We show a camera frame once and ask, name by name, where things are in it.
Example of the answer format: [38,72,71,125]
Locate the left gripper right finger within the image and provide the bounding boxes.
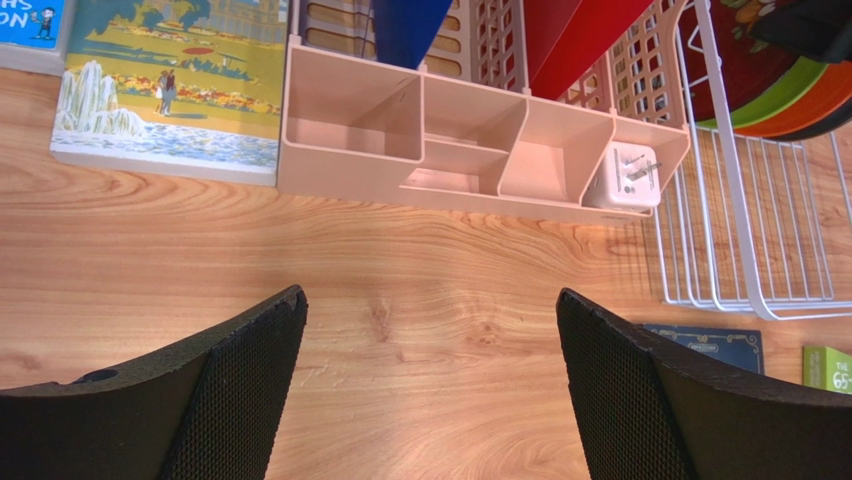
[556,288,851,479]

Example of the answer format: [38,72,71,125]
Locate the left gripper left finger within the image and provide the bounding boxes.
[1,285,308,479]

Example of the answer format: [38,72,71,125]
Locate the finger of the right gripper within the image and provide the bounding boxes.
[750,0,851,64]

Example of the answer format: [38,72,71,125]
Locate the red floral plate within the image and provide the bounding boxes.
[679,0,797,121]

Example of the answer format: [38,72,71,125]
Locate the green plate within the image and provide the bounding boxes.
[722,49,851,137]

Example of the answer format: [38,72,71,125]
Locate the orange plate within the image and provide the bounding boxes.
[731,57,851,138]

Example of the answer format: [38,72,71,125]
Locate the black plate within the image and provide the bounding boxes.
[773,100,852,142]

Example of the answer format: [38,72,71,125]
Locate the Nineteen Eighty-Four book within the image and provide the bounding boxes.
[642,323,765,375]

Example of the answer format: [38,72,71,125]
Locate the green 65-Storey Treehouse book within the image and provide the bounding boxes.
[802,346,851,395]

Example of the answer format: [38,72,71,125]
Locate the white power adapter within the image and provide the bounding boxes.
[582,141,662,212]

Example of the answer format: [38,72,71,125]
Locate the red plastic folder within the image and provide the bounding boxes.
[523,0,651,100]

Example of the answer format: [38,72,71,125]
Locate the pink plastic file organizer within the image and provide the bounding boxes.
[277,1,690,224]

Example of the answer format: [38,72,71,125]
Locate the illustrated garden cover book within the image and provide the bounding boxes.
[50,0,293,186]

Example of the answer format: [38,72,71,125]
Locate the blue plastic folder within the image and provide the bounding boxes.
[372,0,452,70]

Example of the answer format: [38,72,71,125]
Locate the blue Treehouse book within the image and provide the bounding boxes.
[1,0,76,77]

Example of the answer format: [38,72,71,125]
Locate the white wire dish rack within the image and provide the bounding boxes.
[652,1,851,321]

